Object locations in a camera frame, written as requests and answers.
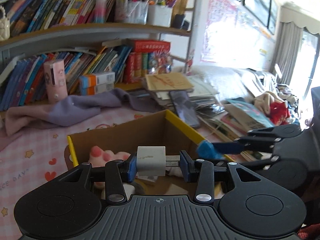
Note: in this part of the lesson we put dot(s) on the brown paper envelope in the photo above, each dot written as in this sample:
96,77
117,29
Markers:
168,82

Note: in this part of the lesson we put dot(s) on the stack of books right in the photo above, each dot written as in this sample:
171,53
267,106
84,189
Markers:
224,100

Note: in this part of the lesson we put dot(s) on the black smartphone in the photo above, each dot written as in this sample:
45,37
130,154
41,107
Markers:
184,108

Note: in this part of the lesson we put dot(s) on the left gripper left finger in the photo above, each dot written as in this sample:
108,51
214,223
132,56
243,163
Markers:
119,175

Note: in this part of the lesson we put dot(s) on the pink cylindrical device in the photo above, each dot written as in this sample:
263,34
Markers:
54,76

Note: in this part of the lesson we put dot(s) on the pink purple cloth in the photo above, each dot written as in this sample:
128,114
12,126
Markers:
71,110

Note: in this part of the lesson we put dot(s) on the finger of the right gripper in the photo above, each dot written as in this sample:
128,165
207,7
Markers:
258,140
257,165

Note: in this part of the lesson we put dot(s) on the orange white boxes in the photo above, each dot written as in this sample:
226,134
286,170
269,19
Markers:
96,83

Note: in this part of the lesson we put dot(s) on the pink checkered tablecloth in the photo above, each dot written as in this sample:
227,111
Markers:
38,155

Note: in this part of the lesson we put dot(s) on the yellow cardboard box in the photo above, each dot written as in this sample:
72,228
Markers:
159,129

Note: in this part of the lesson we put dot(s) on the small blue object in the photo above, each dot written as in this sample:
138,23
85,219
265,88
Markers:
206,150

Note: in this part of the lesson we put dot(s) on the white power plug adapter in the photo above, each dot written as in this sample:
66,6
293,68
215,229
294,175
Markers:
153,161

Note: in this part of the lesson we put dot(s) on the small staple box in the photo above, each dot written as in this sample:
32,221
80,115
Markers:
150,180

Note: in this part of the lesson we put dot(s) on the red dictionary books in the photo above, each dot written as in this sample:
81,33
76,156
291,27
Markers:
147,57

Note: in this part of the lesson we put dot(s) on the white bookshelf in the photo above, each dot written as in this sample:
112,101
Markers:
88,35

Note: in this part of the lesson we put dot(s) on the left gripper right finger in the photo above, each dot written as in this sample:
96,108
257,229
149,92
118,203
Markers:
201,172

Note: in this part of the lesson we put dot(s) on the pink plush toy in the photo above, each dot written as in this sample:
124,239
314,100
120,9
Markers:
99,157

